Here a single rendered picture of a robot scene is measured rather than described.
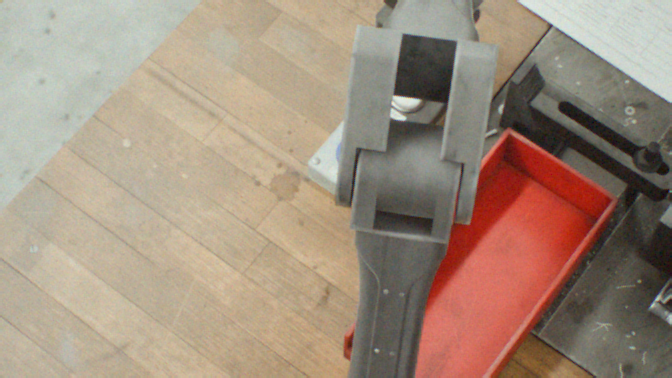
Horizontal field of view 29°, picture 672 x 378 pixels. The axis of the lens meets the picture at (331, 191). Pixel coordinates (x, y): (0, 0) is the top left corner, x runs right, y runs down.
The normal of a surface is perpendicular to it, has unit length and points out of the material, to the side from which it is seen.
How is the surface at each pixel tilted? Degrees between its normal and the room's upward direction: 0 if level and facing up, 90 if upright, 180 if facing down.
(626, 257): 0
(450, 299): 0
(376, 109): 46
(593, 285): 0
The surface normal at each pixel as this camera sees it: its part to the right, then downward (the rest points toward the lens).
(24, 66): 0.00, -0.42
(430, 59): -0.15, 0.72
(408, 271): -0.13, 0.48
